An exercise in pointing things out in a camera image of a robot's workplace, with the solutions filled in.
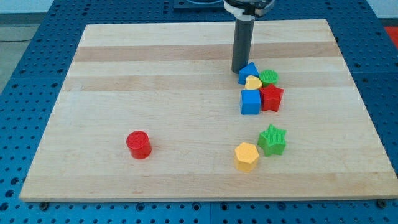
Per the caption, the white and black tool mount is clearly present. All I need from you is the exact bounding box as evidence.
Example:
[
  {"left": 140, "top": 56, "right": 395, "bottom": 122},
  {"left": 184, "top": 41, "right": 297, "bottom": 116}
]
[{"left": 223, "top": 0, "right": 275, "bottom": 21}]

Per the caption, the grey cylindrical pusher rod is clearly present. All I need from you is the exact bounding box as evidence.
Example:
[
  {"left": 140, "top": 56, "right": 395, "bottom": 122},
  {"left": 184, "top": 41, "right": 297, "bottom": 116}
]
[{"left": 231, "top": 16, "right": 255, "bottom": 73}]

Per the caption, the green cylinder block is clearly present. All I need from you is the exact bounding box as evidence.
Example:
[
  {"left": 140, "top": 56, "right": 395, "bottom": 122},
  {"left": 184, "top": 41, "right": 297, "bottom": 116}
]
[{"left": 259, "top": 70, "right": 279, "bottom": 87}]

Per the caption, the yellow heart block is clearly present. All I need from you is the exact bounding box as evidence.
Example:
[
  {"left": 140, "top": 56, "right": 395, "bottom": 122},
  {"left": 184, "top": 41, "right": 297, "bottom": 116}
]
[{"left": 244, "top": 75, "right": 263, "bottom": 90}]

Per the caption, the blue cube block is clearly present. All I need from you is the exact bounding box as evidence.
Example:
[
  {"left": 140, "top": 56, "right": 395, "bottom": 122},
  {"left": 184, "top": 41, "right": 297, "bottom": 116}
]
[{"left": 240, "top": 90, "right": 261, "bottom": 115}]

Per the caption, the red star block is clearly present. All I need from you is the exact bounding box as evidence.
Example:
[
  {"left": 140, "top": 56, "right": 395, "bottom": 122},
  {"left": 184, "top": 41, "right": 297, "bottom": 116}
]
[{"left": 259, "top": 84, "right": 284, "bottom": 112}]

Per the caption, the green star block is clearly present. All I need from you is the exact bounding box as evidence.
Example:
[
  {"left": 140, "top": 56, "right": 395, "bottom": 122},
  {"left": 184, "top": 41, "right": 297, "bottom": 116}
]
[{"left": 257, "top": 124, "right": 287, "bottom": 157}]

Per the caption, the yellow hexagon block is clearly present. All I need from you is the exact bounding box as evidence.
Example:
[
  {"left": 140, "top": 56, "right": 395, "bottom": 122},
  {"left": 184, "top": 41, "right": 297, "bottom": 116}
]
[{"left": 234, "top": 142, "right": 259, "bottom": 172}]

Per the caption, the wooden board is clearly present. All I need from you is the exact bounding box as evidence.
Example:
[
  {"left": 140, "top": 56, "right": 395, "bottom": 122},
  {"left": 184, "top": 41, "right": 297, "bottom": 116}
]
[{"left": 19, "top": 19, "right": 397, "bottom": 202}]

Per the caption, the red cylinder block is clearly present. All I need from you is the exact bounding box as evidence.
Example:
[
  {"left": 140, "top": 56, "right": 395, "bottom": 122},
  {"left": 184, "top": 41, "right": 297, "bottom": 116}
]
[{"left": 126, "top": 131, "right": 152, "bottom": 159}]

